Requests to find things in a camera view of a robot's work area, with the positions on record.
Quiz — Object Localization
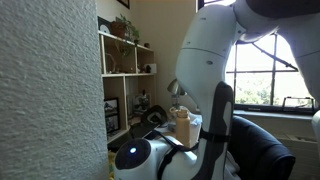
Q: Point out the cream water bottle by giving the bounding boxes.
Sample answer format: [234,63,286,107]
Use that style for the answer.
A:
[176,109,190,147]

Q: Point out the silver desk lamp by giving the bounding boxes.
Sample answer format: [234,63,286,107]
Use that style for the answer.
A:
[167,79,186,108]

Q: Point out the black metal window bracket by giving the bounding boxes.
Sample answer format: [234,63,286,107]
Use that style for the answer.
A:
[281,96,315,112]

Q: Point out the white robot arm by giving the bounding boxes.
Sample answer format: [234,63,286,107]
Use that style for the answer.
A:
[114,0,320,180]

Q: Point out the wooden shelf unit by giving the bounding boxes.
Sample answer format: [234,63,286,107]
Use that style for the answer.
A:
[98,31,157,143]

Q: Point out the black photo frames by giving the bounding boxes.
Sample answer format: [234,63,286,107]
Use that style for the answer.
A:
[104,98,120,133]

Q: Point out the black office chair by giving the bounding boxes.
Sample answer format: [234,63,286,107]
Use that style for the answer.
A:
[228,116,296,180]

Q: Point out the potted green plant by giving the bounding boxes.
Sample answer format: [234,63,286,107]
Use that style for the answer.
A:
[111,15,140,44]

